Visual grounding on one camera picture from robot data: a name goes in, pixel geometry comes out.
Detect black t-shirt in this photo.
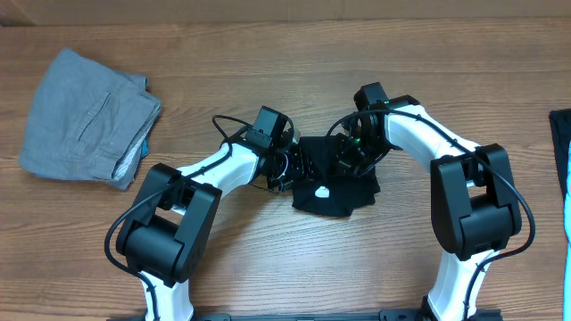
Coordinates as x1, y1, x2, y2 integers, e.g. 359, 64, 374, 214
292, 136, 380, 218

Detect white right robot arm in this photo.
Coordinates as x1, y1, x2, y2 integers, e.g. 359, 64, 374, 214
335, 83, 522, 320

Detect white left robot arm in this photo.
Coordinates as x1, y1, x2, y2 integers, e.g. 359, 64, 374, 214
104, 106, 299, 320

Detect blue garment under shorts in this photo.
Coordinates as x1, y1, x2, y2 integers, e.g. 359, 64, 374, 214
140, 136, 150, 159

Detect dark garment at right edge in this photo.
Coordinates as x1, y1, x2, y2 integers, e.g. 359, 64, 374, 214
549, 109, 570, 196

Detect folded grey shorts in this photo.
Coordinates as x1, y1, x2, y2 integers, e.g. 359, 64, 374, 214
19, 49, 161, 190

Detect light blue item right edge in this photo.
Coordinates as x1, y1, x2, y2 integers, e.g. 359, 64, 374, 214
563, 159, 571, 321

